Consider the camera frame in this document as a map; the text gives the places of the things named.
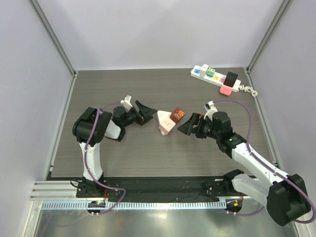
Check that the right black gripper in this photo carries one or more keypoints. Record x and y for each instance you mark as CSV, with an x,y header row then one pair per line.
x,y
196,127

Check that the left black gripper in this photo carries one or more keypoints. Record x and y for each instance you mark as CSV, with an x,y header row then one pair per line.
x,y
145,112

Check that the red fish cube plug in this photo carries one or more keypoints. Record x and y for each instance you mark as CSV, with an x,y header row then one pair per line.
x,y
176,115

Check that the white triangular socket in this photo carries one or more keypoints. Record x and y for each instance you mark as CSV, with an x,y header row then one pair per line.
x,y
161,115

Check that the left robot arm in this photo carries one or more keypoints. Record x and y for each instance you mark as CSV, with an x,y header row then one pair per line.
x,y
92,127

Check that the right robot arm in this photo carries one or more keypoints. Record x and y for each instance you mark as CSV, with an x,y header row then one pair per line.
x,y
284,196

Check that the small pink cube plug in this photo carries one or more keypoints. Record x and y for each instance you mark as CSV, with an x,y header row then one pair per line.
x,y
226,90

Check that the green cube plug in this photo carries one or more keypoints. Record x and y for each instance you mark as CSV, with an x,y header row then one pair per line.
x,y
210,72

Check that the white charger plug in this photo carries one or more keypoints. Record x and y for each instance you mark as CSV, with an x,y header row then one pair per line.
x,y
203,70

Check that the black cube plug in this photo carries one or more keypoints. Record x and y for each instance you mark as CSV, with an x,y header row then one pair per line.
x,y
230,79

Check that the white power strip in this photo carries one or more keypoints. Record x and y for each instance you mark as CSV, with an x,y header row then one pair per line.
x,y
216,80

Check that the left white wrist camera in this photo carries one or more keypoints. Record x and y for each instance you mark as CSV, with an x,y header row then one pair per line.
x,y
126,103

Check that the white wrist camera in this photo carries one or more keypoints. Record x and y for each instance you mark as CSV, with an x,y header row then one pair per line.
x,y
126,103
210,110

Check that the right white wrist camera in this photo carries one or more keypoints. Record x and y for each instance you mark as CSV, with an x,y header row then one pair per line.
x,y
210,110

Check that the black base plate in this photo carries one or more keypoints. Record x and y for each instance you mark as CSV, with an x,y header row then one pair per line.
x,y
158,189

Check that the left aluminium frame post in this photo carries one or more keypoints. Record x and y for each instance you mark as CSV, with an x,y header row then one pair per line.
x,y
54,39

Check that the aluminium frame post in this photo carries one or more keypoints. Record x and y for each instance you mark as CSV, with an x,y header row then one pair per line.
x,y
285,4
54,39

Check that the aluminium front rail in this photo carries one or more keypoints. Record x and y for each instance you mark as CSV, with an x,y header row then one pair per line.
x,y
53,190

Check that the slotted cable duct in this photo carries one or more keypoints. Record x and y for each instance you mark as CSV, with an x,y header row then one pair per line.
x,y
100,205

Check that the right aluminium frame post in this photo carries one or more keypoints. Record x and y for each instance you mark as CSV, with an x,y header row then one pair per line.
x,y
285,4

